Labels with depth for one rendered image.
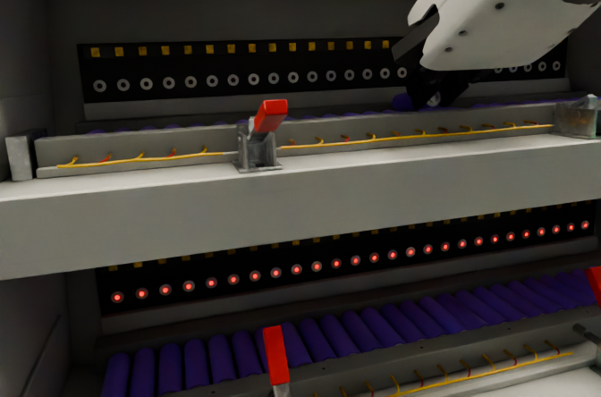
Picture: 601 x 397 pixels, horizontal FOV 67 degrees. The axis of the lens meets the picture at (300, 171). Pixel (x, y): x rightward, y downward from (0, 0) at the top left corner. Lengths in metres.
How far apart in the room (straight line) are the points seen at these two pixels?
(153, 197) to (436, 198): 0.18
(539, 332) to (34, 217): 0.39
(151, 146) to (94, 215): 0.07
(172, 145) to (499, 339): 0.30
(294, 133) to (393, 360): 0.19
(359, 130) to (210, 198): 0.13
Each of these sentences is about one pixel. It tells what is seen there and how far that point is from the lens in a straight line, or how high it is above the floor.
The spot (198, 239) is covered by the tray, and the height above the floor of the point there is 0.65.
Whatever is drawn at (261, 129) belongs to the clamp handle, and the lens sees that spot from 0.25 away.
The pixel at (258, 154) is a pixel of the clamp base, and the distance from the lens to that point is 0.31.
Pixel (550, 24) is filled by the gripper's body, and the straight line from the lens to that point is 0.34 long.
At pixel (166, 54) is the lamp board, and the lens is 0.46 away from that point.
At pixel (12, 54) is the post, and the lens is 0.41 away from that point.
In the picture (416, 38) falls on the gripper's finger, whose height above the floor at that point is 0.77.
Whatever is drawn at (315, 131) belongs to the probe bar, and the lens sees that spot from 0.34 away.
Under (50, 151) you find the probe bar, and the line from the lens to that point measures 0.33.
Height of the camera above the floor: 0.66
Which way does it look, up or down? 5 degrees up
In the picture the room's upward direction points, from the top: 7 degrees counter-clockwise
